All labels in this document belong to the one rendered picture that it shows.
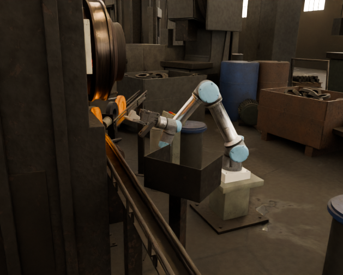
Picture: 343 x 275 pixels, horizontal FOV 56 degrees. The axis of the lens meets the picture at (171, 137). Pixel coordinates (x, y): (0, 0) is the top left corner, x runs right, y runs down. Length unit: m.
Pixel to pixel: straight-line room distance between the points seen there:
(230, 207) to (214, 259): 0.44
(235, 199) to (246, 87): 2.94
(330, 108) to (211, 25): 2.22
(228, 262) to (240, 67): 3.44
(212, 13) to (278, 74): 1.35
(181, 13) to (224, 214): 3.72
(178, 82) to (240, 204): 2.20
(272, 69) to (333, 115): 1.76
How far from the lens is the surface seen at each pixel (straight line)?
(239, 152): 1.99
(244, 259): 1.98
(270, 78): 5.21
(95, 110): 1.65
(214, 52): 5.52
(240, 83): 4.92
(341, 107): 3.79
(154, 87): 3.87
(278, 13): 6.35
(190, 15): 5.18
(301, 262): 2.06
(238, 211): 2.30
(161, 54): 5.60
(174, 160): 2.65
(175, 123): 1.95
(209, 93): 1.88
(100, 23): 1.47
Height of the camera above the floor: 1.18
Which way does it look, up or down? 17 degrees down
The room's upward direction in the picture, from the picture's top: 1 degrees clockwise
